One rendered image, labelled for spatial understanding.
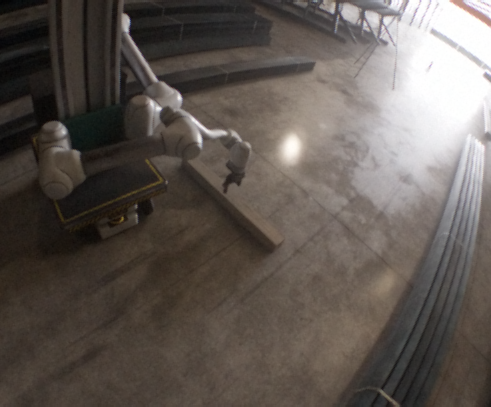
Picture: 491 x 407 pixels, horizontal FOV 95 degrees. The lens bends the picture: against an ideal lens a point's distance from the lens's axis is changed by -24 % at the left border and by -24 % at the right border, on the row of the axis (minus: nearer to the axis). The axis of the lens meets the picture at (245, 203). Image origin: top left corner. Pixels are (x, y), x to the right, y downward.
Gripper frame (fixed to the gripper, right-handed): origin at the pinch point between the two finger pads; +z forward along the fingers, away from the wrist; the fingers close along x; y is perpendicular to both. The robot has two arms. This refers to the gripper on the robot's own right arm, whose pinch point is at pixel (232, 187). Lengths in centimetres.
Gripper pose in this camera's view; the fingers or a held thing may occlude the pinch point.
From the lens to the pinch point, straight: 206.8
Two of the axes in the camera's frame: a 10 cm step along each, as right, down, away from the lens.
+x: 6.8, -4.3, 6.0
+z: -2.4, 6.4, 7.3
